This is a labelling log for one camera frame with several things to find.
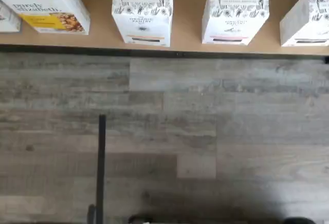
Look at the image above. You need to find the white box with dark strip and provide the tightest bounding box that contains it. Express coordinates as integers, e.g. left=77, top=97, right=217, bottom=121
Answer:
left=279, top=0, right=329, bottom=47

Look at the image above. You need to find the white box with yellow strip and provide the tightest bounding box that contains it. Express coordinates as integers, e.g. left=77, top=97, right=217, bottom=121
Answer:
left=111, top=0, right=173, bottom=47

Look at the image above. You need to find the black metal pole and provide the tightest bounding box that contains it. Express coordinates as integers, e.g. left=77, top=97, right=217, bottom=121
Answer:
left=87, top=114, right=107, bottom=224

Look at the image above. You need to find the wooden shelf board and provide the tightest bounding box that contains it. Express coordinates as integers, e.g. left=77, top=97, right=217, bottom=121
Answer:
left=0, top=0, right=329, bottom=54

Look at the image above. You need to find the blue Flax Plus cereal box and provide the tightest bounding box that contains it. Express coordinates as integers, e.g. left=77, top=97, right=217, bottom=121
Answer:
left=0, top=0, right=22, bottom=33

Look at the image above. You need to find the white box with pink strip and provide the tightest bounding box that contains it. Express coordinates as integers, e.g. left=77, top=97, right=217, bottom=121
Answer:
left=201, top=0, right=270, bottom=46

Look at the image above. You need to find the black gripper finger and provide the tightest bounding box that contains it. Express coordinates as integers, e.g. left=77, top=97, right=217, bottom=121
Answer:
left=127, top=214, right=155, bottom=224
left=283, top=215, right=315, bottom=224

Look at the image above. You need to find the purely elizabeth yellow granola box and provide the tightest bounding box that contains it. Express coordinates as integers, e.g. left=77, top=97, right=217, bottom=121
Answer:
left=0, top=0, right=91, bottom=35

